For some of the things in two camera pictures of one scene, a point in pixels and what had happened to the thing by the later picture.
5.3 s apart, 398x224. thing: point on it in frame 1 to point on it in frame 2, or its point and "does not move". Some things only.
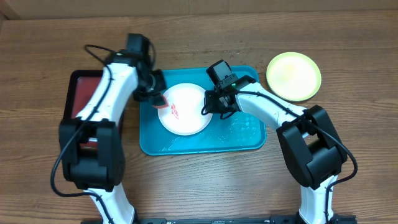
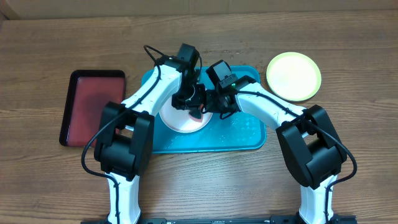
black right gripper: [209, 101] does not move
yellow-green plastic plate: [293, 76] does not move
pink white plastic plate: [184, 115] does not move
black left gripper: [158, 86] to [198, 99]
